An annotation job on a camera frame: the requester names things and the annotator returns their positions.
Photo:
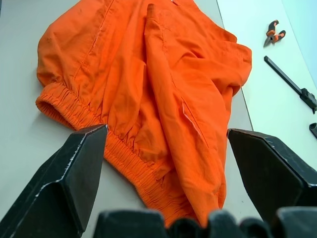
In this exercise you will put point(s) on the orange cloth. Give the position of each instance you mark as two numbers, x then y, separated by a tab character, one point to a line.
123	74

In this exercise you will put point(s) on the black caliper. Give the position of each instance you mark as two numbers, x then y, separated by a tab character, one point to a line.
282	74

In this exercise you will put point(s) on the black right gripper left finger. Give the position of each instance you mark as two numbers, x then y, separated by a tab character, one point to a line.
62	178

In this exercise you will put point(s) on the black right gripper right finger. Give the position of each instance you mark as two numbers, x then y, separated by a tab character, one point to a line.
277	168

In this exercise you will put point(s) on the black curved object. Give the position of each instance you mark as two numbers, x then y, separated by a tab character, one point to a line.
314	130

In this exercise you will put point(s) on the orange and black pliers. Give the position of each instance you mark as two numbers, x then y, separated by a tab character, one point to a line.
273	34

